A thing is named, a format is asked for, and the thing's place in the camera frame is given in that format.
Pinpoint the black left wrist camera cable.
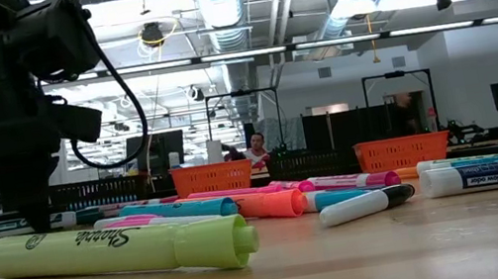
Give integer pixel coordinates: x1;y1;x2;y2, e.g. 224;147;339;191
49;0;156;177

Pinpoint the pink cap white marker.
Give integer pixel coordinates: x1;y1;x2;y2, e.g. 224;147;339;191
106;205;223;236
92;210;162;230

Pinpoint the orange plastic basket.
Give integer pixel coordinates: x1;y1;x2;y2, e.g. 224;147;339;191
352;128;454;177
167;156;256;202

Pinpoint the pink Expo marker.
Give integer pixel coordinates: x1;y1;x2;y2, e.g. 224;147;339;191
307;163;403;200

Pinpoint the black room divider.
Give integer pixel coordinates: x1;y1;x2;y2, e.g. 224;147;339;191
299;100;403;155

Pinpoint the white bottle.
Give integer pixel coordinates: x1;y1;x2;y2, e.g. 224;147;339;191
166;149;182;170

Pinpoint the yellow hanging cord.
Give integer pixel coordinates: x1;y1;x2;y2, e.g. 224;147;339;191
362;13;382;65

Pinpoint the blue Expo marker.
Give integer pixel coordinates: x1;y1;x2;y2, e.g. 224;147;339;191
418;158;498;203

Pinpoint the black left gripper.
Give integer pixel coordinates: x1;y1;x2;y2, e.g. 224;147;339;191
0;79;77;241

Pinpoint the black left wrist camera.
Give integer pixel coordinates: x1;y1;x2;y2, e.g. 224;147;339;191
47;95;108;150

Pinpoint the dark green Expo marker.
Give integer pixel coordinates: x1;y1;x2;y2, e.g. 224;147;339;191
0;205;107;242

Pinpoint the yellow-green Sharpie highlighter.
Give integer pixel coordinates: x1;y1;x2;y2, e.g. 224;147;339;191
0;197;264;279

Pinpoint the blue Sharpie highlighter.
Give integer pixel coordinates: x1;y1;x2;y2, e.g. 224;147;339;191
302;179;390;216
118;189;241;233

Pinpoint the black plastic basket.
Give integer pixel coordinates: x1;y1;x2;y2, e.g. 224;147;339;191
265;141;360;187
49;170;155;216

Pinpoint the black desktop monitor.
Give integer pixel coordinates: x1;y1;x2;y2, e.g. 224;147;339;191
122;128;191;180

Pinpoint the black cap white marker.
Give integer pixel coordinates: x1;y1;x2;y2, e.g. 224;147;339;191
317;182;419;229

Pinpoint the yellow cord reel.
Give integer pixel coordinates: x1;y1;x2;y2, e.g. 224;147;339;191
136;16;186;60

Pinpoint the long LED light bar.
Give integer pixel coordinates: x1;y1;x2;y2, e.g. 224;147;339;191
0;5;498;104

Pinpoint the person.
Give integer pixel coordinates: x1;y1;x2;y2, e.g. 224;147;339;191
384;90;422;139
241;130;276;185

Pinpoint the black gantry frame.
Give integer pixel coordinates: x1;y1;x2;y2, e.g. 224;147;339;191
202;83;289;162
359;63;442;142

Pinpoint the orange highlighter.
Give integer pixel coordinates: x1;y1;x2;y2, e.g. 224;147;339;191
175;179;311;236

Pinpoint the pink Sharpie highlighter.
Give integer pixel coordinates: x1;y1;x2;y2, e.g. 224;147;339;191
186;178;284;207

